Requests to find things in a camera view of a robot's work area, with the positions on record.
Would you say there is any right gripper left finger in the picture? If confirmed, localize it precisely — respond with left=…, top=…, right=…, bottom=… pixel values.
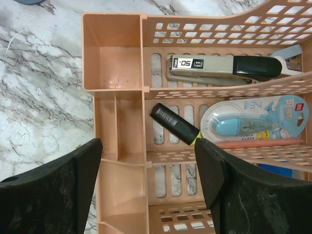
left=0, top=138, right=103, bottom=234

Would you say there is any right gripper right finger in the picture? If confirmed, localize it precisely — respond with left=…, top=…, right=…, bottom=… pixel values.
left=195, top=138, right=312, bottom=234

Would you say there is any peach plastic desk organizer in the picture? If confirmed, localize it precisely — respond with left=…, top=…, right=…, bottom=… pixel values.
left=82, top=0, right=312, bottom=234

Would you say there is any blue round coaster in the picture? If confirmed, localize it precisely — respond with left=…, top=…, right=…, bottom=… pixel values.
left=14, top=0, right=45, bottom=5

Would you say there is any blue flat item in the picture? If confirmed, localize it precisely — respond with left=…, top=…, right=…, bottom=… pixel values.
left=258, top=164, right=293, bottom=178

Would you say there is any white correction tape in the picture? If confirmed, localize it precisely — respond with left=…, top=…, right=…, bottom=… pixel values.
left=200, top=95, right=310, bottom=143

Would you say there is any black yellow highlighter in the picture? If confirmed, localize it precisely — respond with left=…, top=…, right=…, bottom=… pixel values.
left=150, top=103, right=200, bottom=145

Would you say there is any grey stapler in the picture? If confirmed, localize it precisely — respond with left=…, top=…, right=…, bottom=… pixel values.
left=166, top=55, right=283, bottom=86

